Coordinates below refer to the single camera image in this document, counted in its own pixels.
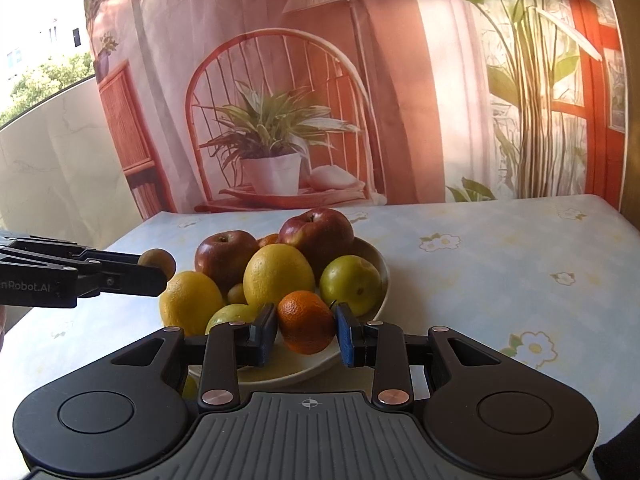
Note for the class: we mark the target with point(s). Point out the dark red apple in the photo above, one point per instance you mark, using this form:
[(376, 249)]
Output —
[(220, 260)]

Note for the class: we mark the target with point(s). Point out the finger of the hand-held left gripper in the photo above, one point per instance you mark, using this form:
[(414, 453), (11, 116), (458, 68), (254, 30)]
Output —
[(140, 280), (120, 257)]

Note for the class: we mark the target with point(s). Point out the dark cloth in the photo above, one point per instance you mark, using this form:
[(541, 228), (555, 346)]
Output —
[(617, 457)]

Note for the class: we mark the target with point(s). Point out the green round fruit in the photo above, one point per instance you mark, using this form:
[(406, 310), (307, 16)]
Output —
[(232, 314), (352, 282)]

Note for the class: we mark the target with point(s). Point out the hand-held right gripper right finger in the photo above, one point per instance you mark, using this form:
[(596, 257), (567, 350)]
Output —
[(344, 332)]

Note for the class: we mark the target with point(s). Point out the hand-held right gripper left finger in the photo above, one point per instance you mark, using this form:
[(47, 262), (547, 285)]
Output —
[(265, 332)]

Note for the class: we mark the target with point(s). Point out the white building outside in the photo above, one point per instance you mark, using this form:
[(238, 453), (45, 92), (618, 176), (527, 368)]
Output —
[(35, 45)]

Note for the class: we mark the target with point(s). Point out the orange tangerine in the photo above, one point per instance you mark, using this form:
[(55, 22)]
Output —
[(270, 241), (306, 322)]

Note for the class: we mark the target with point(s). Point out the floral tablecloth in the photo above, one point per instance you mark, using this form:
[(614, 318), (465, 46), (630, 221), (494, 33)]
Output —
[(475, 270)]

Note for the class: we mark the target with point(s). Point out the yellow-green fruit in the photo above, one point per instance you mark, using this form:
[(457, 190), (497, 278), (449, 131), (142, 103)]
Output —
[(190, 388)]

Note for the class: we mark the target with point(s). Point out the printed backdrop cloth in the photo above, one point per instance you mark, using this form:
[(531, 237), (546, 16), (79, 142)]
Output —
[(425, 110)]

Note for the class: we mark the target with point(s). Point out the yellow lemon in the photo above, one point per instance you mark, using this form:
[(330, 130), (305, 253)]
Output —
[(277, 275), (187, 302)]

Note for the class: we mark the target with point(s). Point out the small brown fruit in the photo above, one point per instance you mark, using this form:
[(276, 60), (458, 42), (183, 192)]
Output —
[(159, 260), (236, 292)]

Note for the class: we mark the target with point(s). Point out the cream round plate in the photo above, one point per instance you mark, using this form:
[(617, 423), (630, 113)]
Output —
[(300, 365)]

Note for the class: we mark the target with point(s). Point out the green tree foliage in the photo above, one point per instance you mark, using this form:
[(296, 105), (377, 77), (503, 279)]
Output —
[(45, 85)]

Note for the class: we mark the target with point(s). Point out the red apple with yellow patch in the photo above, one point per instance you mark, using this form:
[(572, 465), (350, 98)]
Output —
[(320, 235)]

